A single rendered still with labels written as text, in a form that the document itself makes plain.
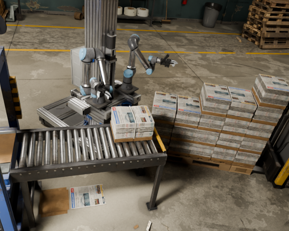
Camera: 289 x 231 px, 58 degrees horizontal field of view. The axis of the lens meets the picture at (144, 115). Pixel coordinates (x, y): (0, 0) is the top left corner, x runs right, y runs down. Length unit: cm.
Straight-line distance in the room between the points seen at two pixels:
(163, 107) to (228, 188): 132
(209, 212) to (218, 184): 48
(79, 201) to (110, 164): 84
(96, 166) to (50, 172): 38
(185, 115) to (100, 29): 136
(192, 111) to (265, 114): 82
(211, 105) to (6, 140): 213
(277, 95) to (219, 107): 61
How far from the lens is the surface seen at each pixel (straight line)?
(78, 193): 312
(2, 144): 262
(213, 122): 320
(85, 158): 236
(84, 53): 269
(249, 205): 349
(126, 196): 311
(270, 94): 313
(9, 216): 244
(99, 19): 288
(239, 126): 329
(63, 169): 232
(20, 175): 236
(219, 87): 327
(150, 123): 245
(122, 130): 243
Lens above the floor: 247
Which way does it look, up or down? 35 degrees down
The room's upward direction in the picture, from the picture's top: 9 degrees clockwise
